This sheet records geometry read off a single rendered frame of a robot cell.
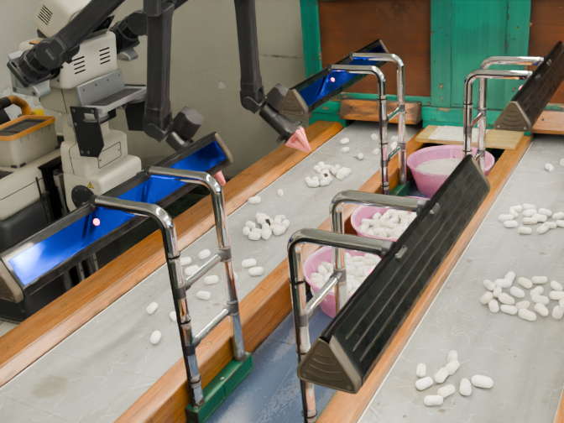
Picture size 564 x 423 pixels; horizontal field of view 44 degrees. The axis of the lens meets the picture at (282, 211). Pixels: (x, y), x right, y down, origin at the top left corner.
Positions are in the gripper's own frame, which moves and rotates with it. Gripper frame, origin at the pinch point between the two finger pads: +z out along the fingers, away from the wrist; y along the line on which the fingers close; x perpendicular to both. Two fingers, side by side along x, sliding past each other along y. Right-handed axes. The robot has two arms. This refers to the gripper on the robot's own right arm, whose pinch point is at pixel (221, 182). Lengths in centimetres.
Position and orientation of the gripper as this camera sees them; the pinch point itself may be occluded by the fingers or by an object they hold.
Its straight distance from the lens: 198.4
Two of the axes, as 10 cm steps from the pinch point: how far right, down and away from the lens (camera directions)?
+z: 7.2, 6.9, -0.7
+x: -5.1, 5.9, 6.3
